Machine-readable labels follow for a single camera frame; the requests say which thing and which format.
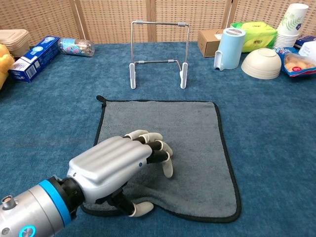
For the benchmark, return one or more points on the teal table carpet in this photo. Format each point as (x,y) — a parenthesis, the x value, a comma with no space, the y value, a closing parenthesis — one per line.
(259,148)

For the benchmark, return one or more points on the green tissue pack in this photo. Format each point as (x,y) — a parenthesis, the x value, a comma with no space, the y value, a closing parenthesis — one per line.
(259,37)

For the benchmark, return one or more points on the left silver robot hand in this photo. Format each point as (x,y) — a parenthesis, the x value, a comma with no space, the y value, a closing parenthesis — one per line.
(106,163)

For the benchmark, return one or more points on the stack of paper cups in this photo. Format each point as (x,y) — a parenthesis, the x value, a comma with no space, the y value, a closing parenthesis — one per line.
(291,24)

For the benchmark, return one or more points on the white stapler box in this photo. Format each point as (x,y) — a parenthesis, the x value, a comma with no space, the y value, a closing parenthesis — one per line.
(308,49)

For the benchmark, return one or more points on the wicker folding screen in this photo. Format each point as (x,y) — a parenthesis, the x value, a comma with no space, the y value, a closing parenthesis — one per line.
(111,19)

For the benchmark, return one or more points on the metal rack with white feet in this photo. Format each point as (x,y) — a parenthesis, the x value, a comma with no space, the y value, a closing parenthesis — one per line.
(132,74)

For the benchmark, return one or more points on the grey and blue towel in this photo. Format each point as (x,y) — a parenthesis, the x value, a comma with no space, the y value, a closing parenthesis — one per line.
(197,153)

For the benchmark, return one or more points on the light blue cylindrical cup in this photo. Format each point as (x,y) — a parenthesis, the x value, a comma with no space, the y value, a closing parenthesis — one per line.
(232,49)

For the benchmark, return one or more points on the blue cookie snack bag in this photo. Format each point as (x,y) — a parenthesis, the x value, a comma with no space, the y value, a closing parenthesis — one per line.
(298,65)

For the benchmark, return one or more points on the beige lunch box stack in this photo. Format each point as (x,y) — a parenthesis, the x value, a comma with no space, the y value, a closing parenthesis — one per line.
(14,39)

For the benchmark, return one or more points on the blue toothpaste box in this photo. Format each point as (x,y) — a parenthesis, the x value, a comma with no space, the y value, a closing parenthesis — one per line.
(34,59)

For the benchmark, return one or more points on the yellow plush toy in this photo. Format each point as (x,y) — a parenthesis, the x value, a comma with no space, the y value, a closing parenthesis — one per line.
(4,64)

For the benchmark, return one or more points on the cream bowl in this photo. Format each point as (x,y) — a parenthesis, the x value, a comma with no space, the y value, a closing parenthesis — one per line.
(261,64)

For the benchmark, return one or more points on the brown cardboard box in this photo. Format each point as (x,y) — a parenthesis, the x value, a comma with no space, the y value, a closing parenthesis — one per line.
(207,43)

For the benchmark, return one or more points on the clear bottle with blue label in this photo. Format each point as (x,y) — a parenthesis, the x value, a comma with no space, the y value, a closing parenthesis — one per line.
(76,47)

